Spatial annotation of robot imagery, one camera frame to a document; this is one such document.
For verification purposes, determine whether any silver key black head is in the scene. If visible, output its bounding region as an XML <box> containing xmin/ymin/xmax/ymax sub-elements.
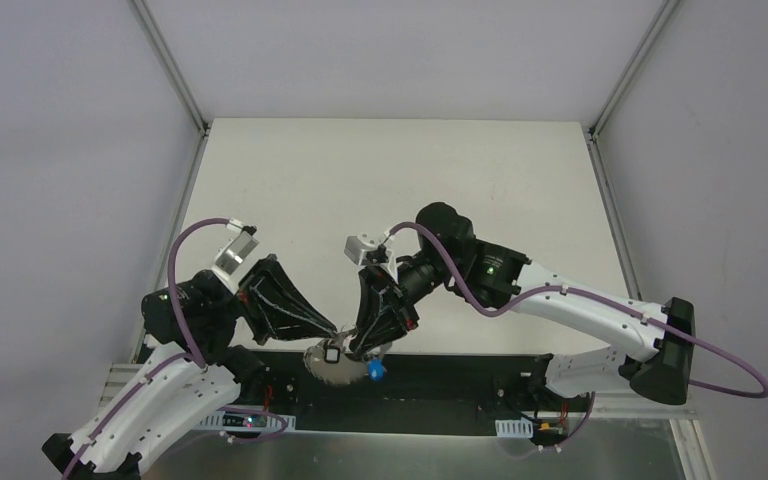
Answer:
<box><xmin>322</xmin><ymin>344</ymin><xmax>343</xmax><ymax>365</ymax></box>

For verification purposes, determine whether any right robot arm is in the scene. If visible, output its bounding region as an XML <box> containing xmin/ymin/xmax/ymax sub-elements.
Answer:
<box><xmin>344</xmin><ymin>202</ymin><xmax>695</xmax><ymax>410</ymax></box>

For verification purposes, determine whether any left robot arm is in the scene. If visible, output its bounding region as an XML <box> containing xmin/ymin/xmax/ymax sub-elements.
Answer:
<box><xmin>42</xmin><ymin>256</ymin><xmax>337</xmax><ymax>479</ymax></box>

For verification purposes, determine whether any left circuit board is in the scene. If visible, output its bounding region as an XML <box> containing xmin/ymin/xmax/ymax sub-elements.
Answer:
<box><xmin>193</xmin><ymin>410</ymin><xmax>296</xmax><ymax>433</ymax></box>

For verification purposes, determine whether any circuit board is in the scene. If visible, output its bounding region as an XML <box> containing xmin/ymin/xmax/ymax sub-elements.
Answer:
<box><xmin>193</xmin><ymin>410</ymin><xmax>296</xmax><ymax>433</ymax></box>
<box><xmin>494</xmin><ymin>417</ymin><xmax>567</xmax><ymax>440</ymax></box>

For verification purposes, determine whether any right circuit board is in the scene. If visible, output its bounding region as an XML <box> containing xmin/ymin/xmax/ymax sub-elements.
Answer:
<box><xmin>494</xmin><ymin>417</ymin><xmax>567</xmax><ymax>440</ymax></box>

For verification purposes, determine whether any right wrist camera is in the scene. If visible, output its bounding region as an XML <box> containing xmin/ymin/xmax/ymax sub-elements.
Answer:
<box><xmin>344</xmin><ymin>232</ymin><xmax>398</xmax><ymax>280</ymax></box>

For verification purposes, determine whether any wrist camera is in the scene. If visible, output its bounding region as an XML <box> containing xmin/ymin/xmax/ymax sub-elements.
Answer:
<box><xmin>210</xmin><ymin>218</ymin><xmax>258</xmax><ymax>293</ymax></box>
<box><xmin>344</xmin><ymin>232</ymin><xmax>398</xmax><ymax>280</ymax></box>

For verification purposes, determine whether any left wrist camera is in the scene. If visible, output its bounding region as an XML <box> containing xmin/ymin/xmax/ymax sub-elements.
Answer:
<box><xmin>210</xmin><ymin>218</ymin><xmax>258</xmax><ymax>293</ymax></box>

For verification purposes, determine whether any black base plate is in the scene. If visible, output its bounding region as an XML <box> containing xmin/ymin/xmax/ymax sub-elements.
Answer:
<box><xmin>256</xmin><ymin>350</ymin><xmax>563</xmax><ymax>436</ymax></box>

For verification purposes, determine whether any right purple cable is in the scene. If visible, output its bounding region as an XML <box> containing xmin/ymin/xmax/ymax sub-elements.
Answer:
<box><xmin>387</xmin><ymin>221</ymin><xmax>768</xmax><ymax>458</ymax></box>

